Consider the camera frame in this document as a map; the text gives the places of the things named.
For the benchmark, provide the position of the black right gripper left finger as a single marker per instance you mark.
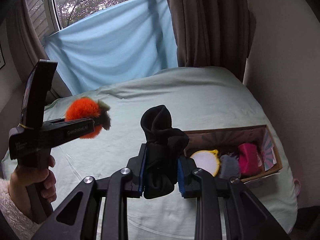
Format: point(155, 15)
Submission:
point(77, 216)

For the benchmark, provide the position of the person's left hand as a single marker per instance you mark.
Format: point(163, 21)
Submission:
point(21, 178)

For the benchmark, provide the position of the black sock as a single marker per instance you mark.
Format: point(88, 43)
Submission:
point(164, 145)

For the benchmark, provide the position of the brown curtain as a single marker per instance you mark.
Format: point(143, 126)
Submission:
point(213, 33)

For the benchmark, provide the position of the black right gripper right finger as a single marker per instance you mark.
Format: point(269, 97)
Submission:
point(225, 207)

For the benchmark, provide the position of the grey fluffy plush item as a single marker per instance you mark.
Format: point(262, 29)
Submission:
point(229, 167)

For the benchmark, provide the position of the white fleece sleeve forearm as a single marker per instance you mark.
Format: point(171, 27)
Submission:
point(14, 224)

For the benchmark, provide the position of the orange plush fruit toy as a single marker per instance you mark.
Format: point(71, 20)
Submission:
point(86, 107)

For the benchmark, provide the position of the light blue hanging cloth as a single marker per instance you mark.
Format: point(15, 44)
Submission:
point(128, 41)

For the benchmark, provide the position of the pink cardboard box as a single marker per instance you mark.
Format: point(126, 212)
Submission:
point(227, 140)

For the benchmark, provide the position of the round white yellow-rimmed pad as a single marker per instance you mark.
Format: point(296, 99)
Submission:
point(207, 160)

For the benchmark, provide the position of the magenta leather pouch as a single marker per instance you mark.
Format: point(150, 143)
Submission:
point(248, 160)

